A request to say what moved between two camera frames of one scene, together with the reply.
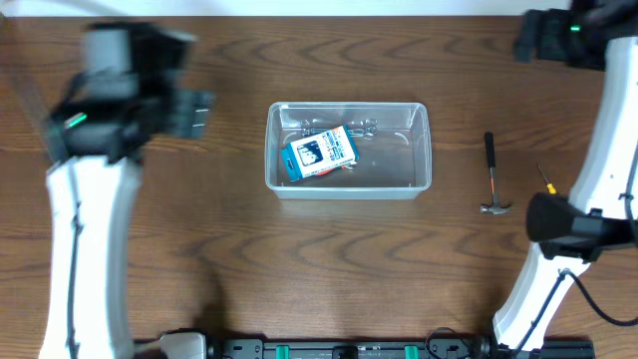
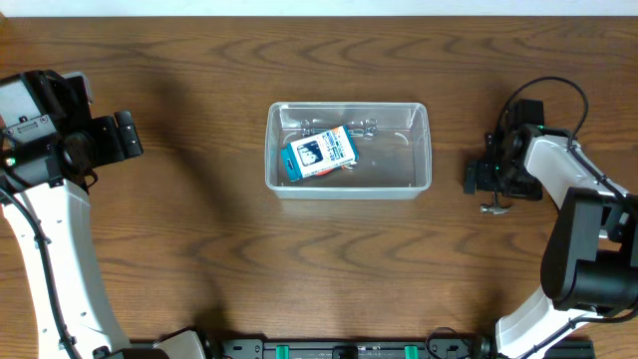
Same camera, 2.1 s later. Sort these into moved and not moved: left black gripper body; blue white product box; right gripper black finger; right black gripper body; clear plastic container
Moved: left black gripper body; right black gripper body; right gripper black finger
Not moved: clear plastic container; blue white product box
